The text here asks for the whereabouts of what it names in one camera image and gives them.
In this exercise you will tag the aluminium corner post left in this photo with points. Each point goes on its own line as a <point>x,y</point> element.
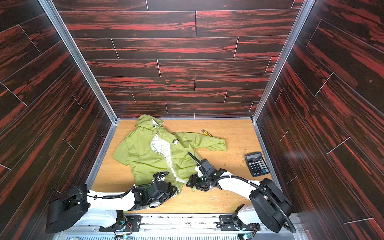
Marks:
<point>58,23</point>

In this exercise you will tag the aluminium front rail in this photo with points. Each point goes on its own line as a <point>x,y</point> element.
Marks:
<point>184,227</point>

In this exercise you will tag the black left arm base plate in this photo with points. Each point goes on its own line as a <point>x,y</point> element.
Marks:
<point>131,223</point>

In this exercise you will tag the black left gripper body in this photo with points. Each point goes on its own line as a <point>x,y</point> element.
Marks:
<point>165,182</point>

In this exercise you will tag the black desk calculator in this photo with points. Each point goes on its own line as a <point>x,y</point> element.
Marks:
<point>256,164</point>

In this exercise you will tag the yellow black utility knife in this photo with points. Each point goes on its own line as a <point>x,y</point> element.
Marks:
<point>207,133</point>

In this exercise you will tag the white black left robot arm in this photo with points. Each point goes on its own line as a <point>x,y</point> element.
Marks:
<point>80,207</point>

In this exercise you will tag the aluminium corner post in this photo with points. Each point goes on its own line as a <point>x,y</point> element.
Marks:
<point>58,23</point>
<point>287,48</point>

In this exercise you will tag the aluminium corner post right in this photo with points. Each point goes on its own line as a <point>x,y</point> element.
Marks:
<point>287,48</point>

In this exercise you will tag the green zip jacket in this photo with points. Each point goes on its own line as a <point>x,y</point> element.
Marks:
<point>151,149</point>

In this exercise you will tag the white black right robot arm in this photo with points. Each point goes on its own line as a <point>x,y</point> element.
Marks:
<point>270,207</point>

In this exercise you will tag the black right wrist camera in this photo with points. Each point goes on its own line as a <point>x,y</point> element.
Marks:
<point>208,171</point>

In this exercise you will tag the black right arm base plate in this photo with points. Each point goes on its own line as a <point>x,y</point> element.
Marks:
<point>231,223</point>

